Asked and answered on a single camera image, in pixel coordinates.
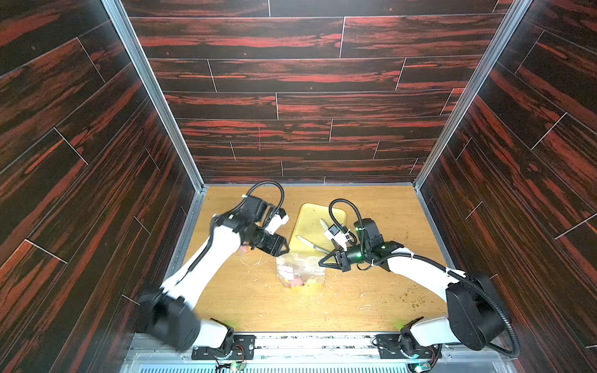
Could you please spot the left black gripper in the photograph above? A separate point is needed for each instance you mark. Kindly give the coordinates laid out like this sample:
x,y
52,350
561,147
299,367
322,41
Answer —
x,y
275,247

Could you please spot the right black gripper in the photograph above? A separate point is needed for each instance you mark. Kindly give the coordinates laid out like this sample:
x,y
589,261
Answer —
x,y
345,259

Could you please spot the metal tongs white tips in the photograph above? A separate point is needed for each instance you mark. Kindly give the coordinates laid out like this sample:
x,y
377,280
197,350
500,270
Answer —
x,y
312,231

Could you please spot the clear resealable bag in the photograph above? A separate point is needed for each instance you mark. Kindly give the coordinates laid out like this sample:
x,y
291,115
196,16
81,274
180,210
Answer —
x,y
297,270

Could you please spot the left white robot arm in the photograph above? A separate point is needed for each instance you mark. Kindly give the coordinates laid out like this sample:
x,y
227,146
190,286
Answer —
x,y
167,314

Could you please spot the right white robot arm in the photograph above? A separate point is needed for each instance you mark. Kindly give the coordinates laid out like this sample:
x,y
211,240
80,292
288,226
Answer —
x,y
476,316

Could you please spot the yellow plastic tray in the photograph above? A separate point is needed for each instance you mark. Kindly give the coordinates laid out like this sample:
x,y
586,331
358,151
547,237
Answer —
x,y
312,211

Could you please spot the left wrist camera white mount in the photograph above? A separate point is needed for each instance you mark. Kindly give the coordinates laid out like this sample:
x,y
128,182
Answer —
x,y
279,219

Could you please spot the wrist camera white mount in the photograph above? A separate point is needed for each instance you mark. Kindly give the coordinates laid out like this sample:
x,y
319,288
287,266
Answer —
x,y
337,236
279,219

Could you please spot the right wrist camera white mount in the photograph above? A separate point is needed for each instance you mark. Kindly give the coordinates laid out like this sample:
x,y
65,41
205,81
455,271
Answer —
x,y
337,236

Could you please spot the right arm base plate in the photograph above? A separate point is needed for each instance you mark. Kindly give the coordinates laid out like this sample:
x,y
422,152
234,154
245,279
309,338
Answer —
x,y
399,346

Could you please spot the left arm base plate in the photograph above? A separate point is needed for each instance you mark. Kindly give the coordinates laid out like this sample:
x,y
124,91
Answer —
x,y
238,347

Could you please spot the front aluminium rail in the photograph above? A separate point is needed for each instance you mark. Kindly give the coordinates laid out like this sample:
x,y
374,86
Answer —
x,y
309,352

